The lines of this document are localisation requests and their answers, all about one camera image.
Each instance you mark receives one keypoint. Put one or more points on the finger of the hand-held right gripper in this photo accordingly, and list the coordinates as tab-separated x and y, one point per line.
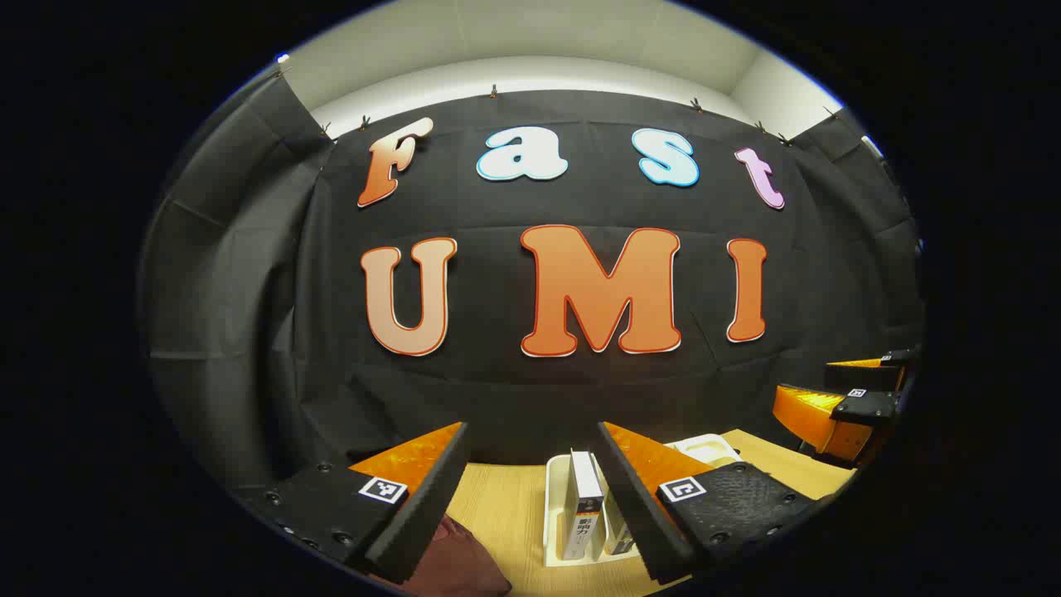
862	377
866	406

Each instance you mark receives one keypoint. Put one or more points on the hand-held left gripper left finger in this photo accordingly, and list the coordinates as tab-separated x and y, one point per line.
431	497

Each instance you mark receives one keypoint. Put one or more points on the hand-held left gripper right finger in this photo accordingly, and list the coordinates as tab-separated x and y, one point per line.
638	506

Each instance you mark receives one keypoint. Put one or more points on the dark blue cover book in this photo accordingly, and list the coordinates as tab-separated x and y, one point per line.
617	531

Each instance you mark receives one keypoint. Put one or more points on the white spine book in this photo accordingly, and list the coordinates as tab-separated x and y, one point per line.
584	489

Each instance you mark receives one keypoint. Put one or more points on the red schoolbag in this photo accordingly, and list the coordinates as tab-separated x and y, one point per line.
456	564

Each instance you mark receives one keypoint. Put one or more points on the white bookshelf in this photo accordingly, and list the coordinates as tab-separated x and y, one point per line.
555	514

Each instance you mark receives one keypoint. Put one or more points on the black backdrop cloth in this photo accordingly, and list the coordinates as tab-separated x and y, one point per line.
497	390

